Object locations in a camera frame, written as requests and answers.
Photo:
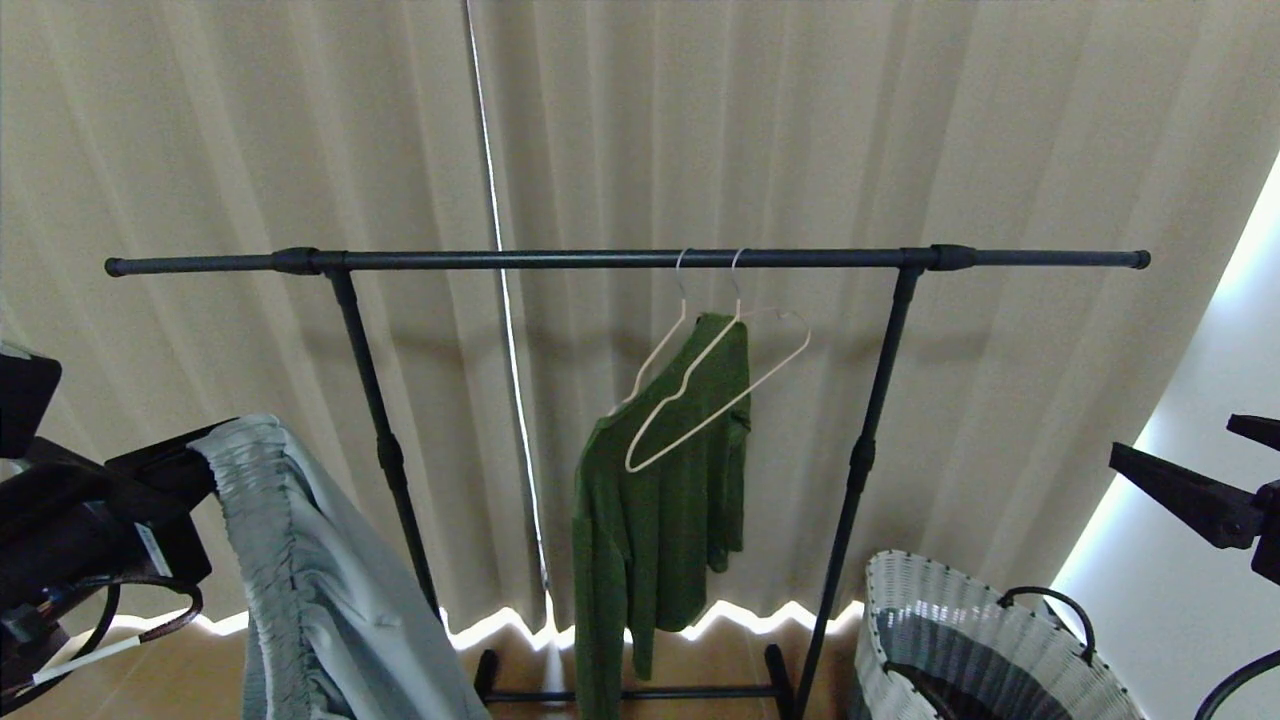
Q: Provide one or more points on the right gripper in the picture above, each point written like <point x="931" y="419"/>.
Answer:
<point x="1268" y="530"/>

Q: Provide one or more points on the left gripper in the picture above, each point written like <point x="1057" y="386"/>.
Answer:
<point x="80" y="530"/>

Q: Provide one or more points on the pale grey shorts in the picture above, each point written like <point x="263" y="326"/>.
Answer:
<point x="340" y="600"/>

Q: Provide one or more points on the green printed shirt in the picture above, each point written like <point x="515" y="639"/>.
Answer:
<point x="650" y="540"/>

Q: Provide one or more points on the pink clothes hanger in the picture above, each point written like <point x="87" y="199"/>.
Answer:
<point x="650" y="363"/>
<point x="700" y="420"/>

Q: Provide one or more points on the white laundry basket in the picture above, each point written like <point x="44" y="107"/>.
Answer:
<point x="1000" y="650"/>

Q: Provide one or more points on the black clothes rack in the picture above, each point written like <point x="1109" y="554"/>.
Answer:
<point x="600" y="259"/>

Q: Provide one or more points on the beige curtain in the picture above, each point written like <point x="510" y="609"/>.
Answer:
<point x="250" y="120"/>

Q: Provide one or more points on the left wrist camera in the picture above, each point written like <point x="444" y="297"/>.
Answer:
<point x="25" y="400"/>

